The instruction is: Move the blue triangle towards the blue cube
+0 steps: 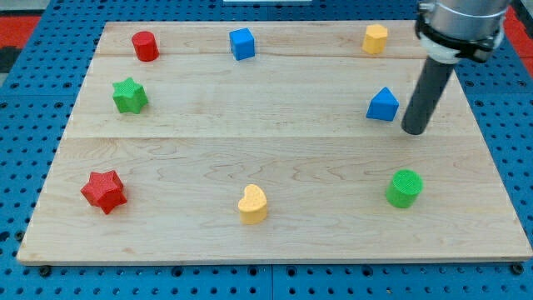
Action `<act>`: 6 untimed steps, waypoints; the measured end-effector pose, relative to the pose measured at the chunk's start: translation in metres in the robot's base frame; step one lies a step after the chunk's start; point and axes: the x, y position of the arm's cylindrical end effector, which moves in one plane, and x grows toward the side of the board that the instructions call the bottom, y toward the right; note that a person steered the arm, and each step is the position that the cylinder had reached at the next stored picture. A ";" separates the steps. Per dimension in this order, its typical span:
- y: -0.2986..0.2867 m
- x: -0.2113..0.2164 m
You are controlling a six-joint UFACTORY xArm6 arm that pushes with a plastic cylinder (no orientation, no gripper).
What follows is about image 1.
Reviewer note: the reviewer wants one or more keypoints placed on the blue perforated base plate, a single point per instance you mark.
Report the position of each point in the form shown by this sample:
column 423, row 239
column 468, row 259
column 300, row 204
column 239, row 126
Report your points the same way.
column 37, row 98

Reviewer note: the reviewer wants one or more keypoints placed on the yellow hexagon block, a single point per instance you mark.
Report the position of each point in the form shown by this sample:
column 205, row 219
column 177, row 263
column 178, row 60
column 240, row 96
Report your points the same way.
column 375, row 39

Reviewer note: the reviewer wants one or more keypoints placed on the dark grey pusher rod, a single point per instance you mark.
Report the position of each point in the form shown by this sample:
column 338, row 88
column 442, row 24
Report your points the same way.
column 429, row 88

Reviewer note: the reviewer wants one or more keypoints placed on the red star block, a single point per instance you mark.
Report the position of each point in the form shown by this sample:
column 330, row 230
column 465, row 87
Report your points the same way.
column 104, row 190

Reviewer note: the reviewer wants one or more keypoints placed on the green star block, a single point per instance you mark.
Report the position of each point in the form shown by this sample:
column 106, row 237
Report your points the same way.
column 129, row 96

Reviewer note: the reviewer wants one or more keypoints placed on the yellow heart block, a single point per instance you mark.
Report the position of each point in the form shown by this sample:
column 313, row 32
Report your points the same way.
column 252, row 206

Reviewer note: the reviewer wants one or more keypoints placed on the red cylinder block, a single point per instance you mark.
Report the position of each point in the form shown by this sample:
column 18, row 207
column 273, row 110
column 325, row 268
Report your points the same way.
column 145, row 46

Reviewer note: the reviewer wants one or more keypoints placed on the wooden board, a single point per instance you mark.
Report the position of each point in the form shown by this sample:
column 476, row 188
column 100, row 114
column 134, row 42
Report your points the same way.
column 291, row 120

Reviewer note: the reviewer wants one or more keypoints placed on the blue triangle block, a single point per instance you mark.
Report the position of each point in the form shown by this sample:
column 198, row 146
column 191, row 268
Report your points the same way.
column 383, row 106

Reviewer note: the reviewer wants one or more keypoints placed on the green cylinder block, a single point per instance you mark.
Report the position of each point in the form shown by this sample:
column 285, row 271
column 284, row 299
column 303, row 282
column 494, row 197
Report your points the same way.
column 404, row 188

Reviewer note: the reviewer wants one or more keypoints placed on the blue cube block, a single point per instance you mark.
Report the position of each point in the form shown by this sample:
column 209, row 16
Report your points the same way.
column 242, row 44

